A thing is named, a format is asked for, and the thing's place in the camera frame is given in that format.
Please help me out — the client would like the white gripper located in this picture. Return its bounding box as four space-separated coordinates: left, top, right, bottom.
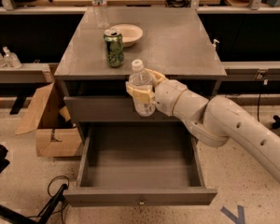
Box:
125 68 188 116

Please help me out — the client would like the green soda can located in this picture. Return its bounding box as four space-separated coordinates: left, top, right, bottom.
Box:
104 28 124 68

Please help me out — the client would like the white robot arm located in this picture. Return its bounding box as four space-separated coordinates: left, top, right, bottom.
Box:
126 70 280 183

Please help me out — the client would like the clear sanitizer bottle right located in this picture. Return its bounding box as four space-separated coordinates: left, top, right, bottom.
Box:
3 47 21 69

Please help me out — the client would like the closed grey upper drawer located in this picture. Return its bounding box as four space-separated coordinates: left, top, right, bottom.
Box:
64 96 178 122

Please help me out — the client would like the clear bottle with white cap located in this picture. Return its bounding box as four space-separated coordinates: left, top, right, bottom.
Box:
129 60 155 117

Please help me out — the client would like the clear water bottle at back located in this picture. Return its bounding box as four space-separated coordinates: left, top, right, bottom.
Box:
91 0 109 29

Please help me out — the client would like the small white pump bottle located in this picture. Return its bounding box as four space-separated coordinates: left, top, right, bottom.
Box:
212 39 220 51

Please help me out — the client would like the cream shallow bowl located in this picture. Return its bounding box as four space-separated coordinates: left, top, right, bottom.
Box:
114 24 143 48

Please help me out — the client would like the black cable on floor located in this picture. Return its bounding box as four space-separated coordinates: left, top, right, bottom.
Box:
27 175 71 224

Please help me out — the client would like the open cardboard box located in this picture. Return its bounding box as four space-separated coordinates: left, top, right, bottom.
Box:
15 83 82 157

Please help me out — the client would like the black stand base left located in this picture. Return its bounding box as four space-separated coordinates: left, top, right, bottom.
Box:
0 183 69 224

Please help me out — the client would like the open grey lower drawer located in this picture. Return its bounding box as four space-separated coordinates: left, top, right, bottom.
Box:
64 122 217 207

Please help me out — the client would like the black stand leg right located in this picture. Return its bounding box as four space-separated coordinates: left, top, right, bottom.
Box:
272 115 280 129

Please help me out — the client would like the grey drawer cabinet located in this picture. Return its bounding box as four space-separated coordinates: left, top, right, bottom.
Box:
53 6 228 147

